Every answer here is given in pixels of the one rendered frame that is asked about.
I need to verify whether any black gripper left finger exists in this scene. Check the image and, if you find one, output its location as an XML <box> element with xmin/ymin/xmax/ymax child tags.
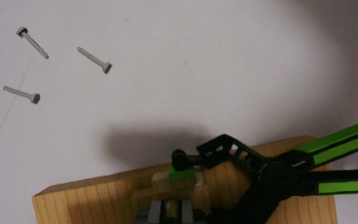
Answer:
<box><xmin>133</xmin><ymin>200</ymin><xmax>164</xmax><ymax>224</ymax></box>

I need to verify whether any grey metal nail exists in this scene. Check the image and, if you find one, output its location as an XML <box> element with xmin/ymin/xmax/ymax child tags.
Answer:
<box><xmin>16</xmin><ymin>26</ymin><xmax>49</xmax><ymax>58</ymax></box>
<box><xmin>77</xmin><ymin>47</ymin><xmax>112</xmax><ymax>73</ymax></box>
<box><xmin>3</xmin><ymin>86</ymin><xmax>40</xmax><ymax>104</ymax></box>

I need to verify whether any tan wooden board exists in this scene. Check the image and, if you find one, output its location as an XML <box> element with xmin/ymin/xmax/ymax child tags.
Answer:
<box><xmin>31</xmin><ymin>135</ymin><xmax>338</xmax><ymax>224</ymax></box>

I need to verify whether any black spring clamp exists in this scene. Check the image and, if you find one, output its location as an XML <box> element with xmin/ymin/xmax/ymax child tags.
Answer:
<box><xmin>168</xmin><ymin>124</ymin><xmax>358</xmax><ymax>224</ymax></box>

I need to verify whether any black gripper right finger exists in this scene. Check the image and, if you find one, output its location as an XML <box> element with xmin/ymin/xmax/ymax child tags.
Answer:
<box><xmin>178</xmin><ymin>200</ymin><xmax>208</xmax><ymax>224</ymax></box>

